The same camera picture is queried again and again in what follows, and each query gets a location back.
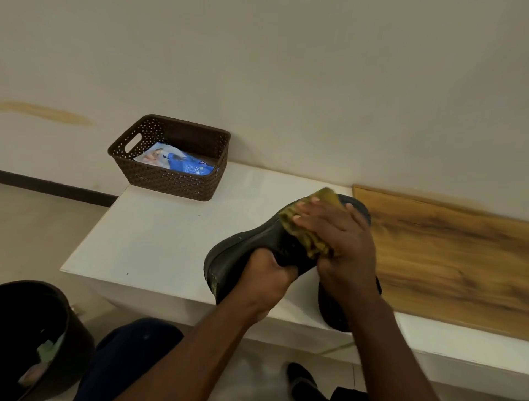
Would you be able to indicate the wooden board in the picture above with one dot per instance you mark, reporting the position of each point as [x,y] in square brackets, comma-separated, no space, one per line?
[454,264]

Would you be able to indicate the person's right forearm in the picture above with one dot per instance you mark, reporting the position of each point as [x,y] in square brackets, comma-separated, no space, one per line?
[388,355]

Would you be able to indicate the black leather shoe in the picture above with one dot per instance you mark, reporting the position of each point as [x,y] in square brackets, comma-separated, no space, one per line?
[334,314]
[244,256]

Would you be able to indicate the person's left forearm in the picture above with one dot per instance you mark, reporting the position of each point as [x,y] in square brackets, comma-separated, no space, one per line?
[194,355]

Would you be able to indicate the person's right hand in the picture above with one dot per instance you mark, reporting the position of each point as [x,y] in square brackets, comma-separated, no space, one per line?
[343,248]

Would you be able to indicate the brown perforated plastic basket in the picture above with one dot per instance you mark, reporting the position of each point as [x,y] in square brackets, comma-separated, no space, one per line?
[169,181]

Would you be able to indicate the person's black worn shoe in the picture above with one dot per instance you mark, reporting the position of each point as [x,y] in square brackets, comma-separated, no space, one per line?
[299,378]

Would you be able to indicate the person's left hand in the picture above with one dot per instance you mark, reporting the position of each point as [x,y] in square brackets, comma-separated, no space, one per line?
[260,289]

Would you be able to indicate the yellow checked cloth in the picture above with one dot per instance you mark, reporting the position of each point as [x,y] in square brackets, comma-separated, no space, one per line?
[310,235]

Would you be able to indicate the person's dark trousers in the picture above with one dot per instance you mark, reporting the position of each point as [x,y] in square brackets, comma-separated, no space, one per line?
[128,359]

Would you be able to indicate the black bucket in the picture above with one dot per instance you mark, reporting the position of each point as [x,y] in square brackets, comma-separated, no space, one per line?
[74,330]

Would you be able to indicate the blue and white plastic packet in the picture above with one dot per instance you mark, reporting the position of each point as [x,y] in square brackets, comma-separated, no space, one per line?
[182,161]

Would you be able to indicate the small golden object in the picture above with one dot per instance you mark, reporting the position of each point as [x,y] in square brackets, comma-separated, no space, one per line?
[76,310]

